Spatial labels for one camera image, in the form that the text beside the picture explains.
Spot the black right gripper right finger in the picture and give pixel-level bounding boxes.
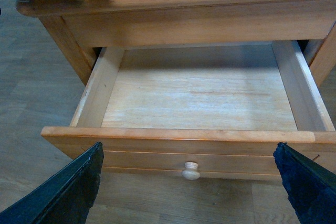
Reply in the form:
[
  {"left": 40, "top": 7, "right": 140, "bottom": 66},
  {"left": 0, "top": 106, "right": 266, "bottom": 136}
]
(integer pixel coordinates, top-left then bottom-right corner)
[{"left": 274, "top": 143, "right": 335, "bottom": 223}]

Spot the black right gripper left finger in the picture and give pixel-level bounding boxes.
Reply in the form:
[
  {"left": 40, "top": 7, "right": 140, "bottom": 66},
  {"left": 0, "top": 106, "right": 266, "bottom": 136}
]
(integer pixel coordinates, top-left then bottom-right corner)
[{"left": 1, "top": 142, "right": 104, "bottom": 223}]

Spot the wooden top drawer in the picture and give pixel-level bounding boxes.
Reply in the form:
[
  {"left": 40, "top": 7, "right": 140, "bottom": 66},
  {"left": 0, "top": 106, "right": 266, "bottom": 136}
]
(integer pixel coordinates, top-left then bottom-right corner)
[{"left": 41, "top": 41, "right": 335, "bottom": 180}]

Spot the wooden nightstand cabinet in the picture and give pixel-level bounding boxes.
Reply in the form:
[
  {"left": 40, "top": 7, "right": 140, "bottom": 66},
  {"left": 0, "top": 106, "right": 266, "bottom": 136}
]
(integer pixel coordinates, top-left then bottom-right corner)
[{"left": 16, "top": 0, "right": 335, "bottom": 84}]

